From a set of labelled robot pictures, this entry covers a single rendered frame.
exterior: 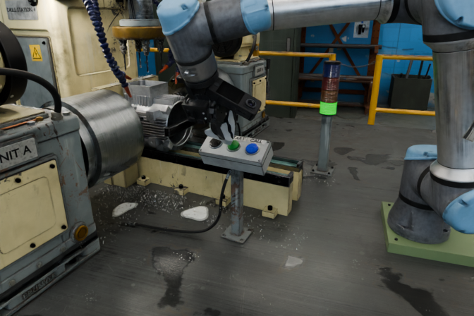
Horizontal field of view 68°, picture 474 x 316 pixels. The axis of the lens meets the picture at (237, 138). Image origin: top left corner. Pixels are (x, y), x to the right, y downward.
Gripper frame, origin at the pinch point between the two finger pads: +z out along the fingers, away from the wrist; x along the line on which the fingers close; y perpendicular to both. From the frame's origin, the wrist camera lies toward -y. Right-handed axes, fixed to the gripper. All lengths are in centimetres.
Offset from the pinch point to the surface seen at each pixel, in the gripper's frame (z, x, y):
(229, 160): 3.3, 3.6, -0.1
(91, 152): -4.5, 14.3, 31.2
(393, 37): 268, -468, -8
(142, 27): -13, -29, 40
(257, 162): 2.2, 3.4, -7.7
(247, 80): 35, -64, 29
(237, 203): 16.4, 7.3, -0.7
